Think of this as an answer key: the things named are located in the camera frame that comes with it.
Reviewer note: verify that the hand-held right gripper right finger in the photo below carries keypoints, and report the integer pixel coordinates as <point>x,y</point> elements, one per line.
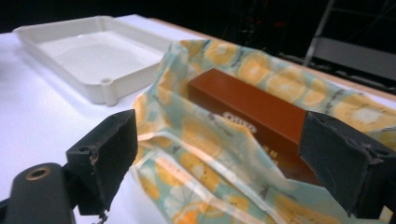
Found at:
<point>345,161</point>

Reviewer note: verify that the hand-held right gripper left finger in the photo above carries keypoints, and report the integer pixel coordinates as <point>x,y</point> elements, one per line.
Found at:
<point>104,155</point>

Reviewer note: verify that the orange-print plastic bag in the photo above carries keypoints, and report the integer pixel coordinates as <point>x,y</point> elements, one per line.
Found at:
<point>202,149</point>

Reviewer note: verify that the brown rectangular box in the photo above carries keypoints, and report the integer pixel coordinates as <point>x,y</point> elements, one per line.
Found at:
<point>249,102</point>

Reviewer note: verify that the white plastic tray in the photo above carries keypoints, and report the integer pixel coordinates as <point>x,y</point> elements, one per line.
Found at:
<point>93,59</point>

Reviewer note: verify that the grey metal stand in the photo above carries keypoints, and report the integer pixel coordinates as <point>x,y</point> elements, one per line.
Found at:
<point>348,53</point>

